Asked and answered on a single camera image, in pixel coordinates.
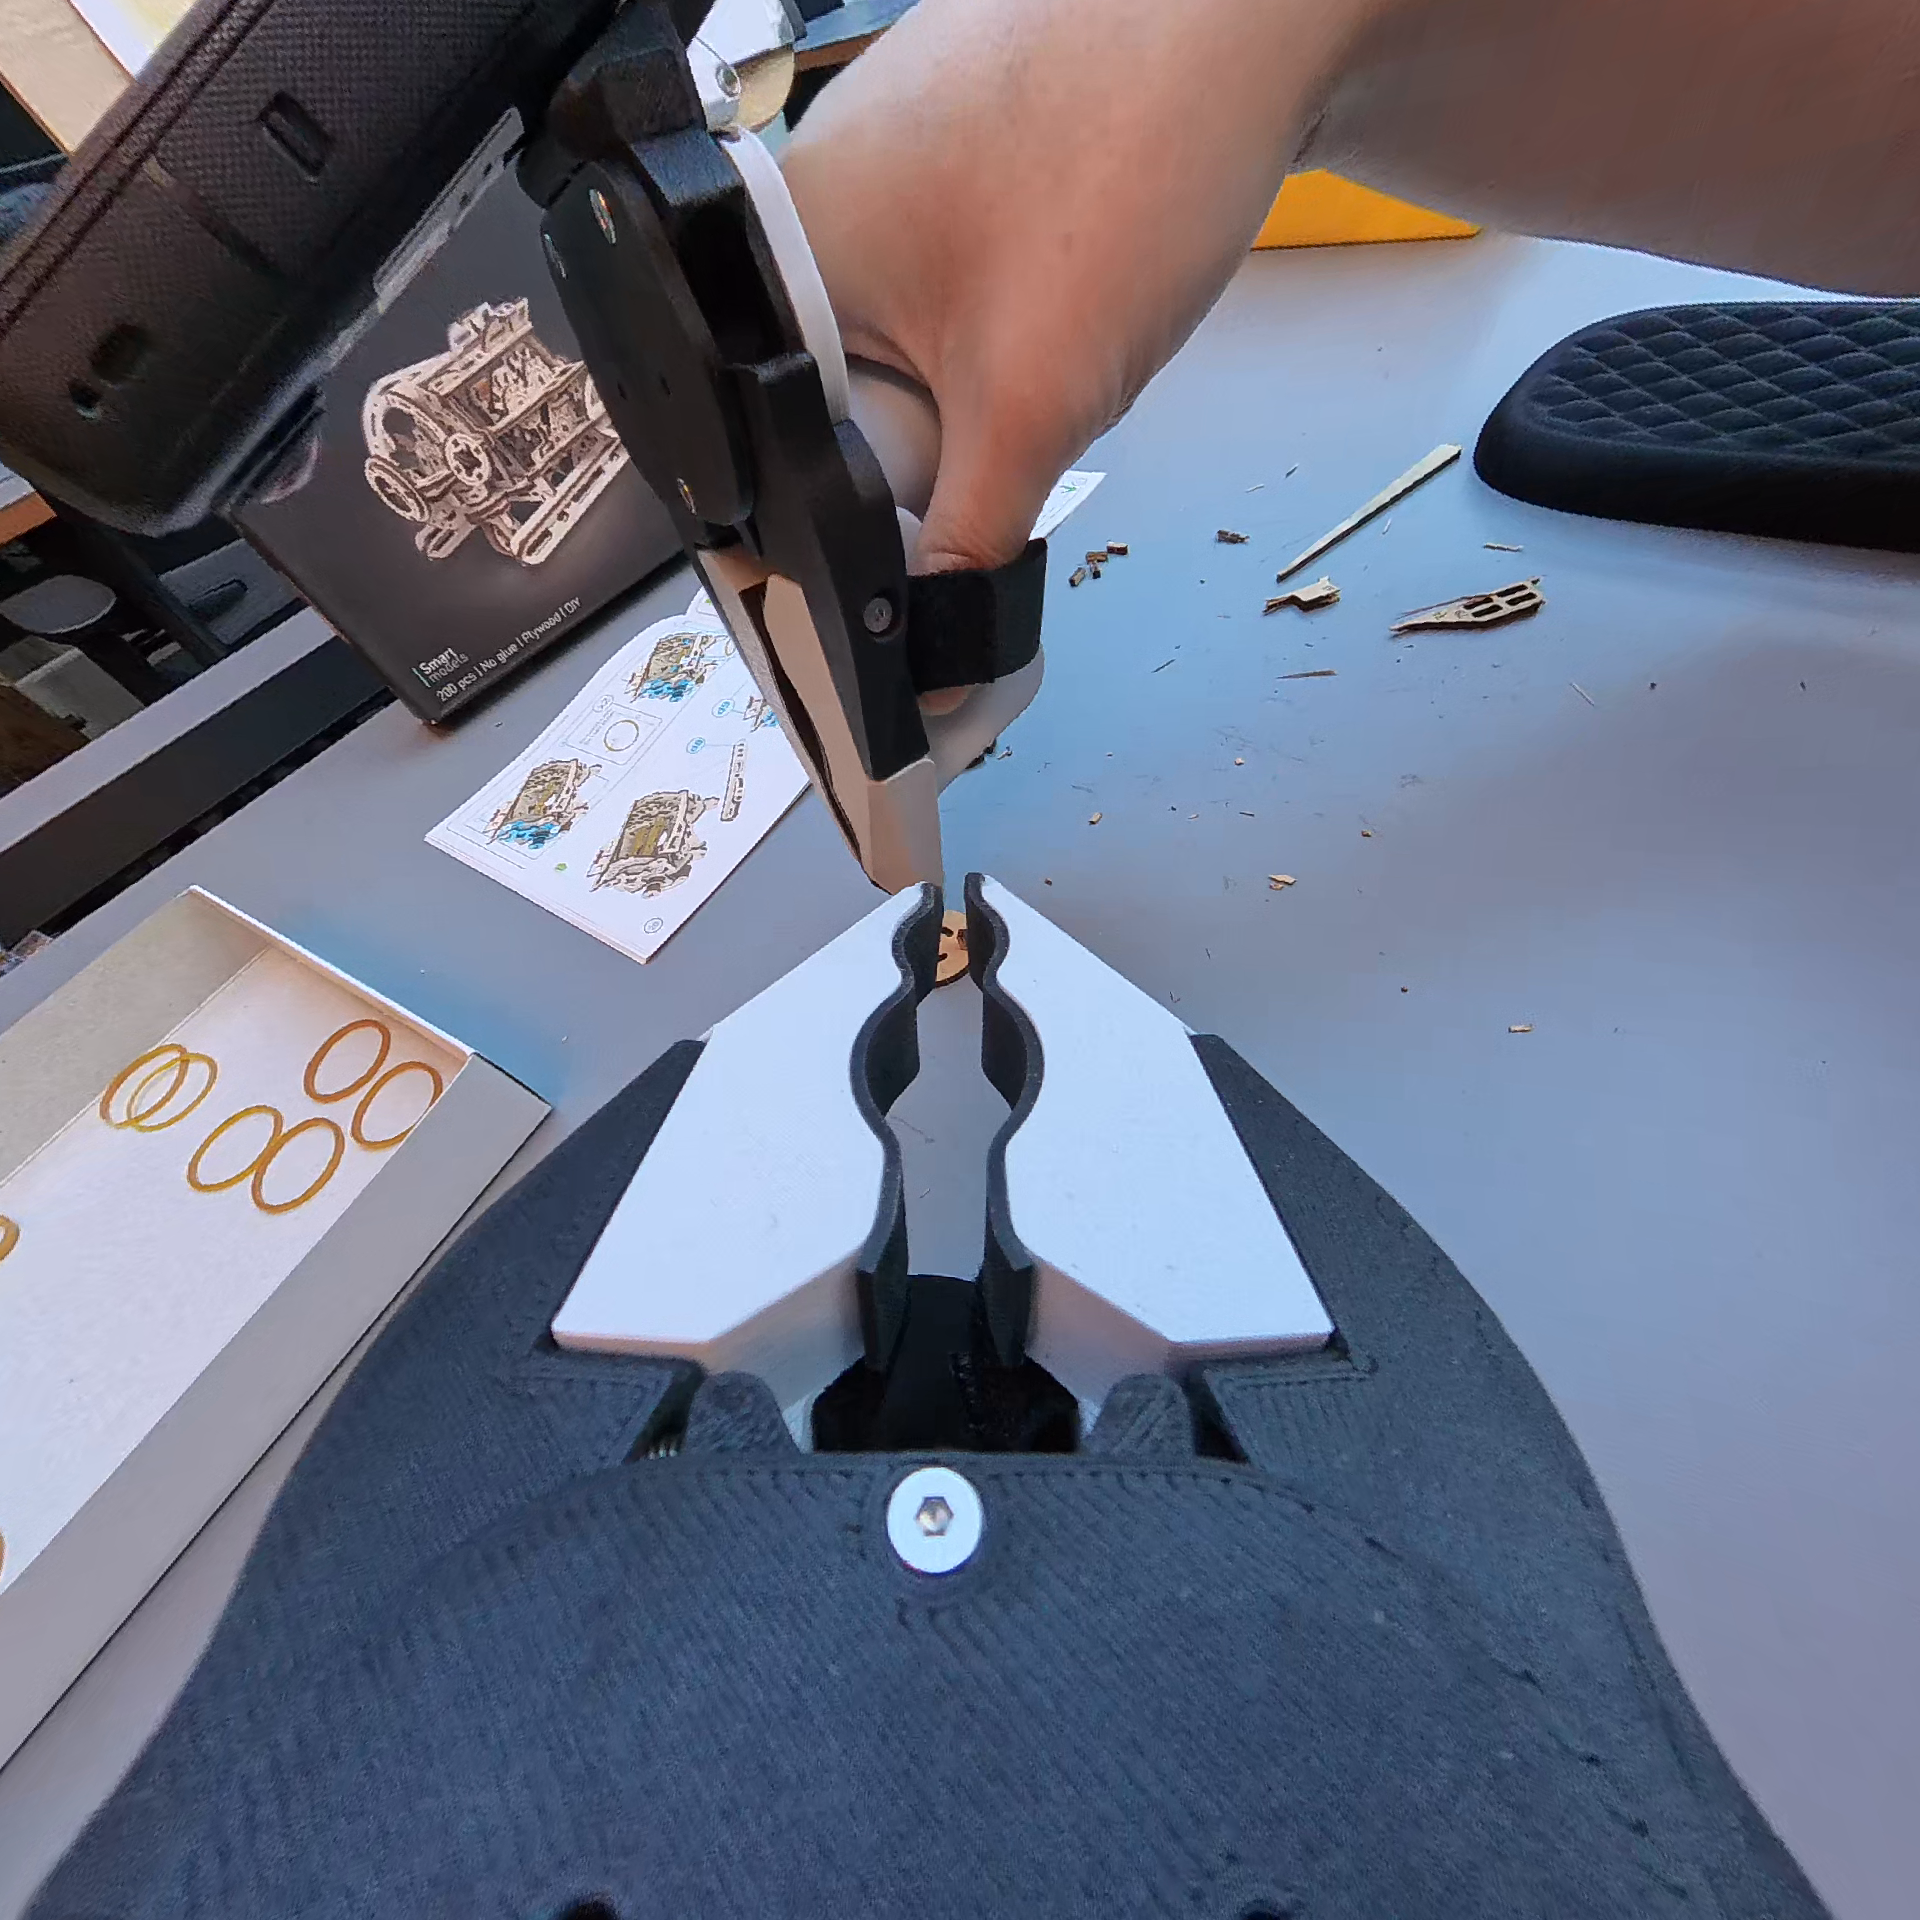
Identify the printed instruction booklet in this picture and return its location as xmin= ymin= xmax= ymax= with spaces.
xmin=424 ymin=471 xmax=1109 ymax=964

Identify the thin wooden strip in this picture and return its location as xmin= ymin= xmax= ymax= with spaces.
xmin=1274 ymin=441 xmax=1463 ymax=586

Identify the white cardboard tray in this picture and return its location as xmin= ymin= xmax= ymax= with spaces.
xmin=0 ymin=885 xmax=556 ymax=1776

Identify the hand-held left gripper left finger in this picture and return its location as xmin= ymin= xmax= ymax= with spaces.
xmin=551 ymin=885 xmax=944 ymax=1447

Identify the adjoining grey desk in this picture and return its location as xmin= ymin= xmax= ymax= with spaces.
xmin=0 ymin=602 xmax=420 ymax=944

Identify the yellow plastic bin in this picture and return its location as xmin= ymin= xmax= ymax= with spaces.
xmin=1251 ymin=167 xmax=1483 ymax=256

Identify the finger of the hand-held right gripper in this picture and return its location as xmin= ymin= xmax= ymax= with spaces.
xmin=860 ymin=758 xmax=947 ymax=902
xmin=695 ymin=547 xmax=887 ymax=887

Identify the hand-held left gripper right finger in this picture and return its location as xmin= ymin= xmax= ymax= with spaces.
xmin=964 ymin=873 xmax=1335 ymax=1401

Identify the group of tan rubber bands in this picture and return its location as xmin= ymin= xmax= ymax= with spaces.
xmin=0 ymin=1017 xmax=449 ymax=1595

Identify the black model kit box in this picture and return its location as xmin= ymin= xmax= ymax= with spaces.
xmin=228 ymin=141 xmax=698 ymax=726

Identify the slotted wooden offcut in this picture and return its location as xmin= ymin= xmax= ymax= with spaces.
xmin=1387 ymin=574 xmax=1547 ymax=638

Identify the person's right hand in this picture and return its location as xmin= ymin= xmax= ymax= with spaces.
xmin=781 ymin=0 xmax=1359 ymax=720

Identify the black mesh chair seat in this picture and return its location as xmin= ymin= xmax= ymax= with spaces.
xmin=1472 ymin=301 xmax=1920 ymax=558

